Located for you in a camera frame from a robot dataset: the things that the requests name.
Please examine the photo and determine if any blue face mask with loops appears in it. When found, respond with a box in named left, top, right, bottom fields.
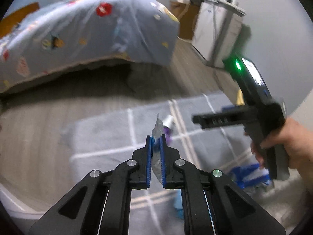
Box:
left=174, top=189, right=183, bottom=220

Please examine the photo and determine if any wooden bed frame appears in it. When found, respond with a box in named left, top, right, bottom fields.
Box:
left=0, top=2, right=40, bottom=38

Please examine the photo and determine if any blue cartoon duvet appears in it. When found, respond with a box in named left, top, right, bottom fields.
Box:
left=1, top=0, right=179, bottom=93

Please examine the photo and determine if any blue wet wipes pack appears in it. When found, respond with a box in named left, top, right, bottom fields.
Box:
left=228, top=163, right=272, bottom=189

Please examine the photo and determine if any dark grey bed sheet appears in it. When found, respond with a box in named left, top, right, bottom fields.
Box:
left=126, top=63, right=166, bottom=96

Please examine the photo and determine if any yellow teal trash bin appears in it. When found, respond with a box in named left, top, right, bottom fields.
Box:
left=236, top=90, right=245, bottom=106

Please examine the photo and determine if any purple spray bottle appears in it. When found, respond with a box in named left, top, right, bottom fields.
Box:
left=162, top=115, right=174, bottom=145

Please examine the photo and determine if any wooden TV cabinet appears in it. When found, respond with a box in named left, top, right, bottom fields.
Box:
left=170, top=1, right=200, bottom=40

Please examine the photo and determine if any person right hand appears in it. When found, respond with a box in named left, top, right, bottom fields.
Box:
left=260, top=117, right=312, bottom=193

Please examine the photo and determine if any grey plaid blanket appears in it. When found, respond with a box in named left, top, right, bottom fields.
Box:
left=63, top=92, right=256, bottom=234

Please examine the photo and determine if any silver blister pack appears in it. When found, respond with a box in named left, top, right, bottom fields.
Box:
left=152, top=114, right=163, bottom=185

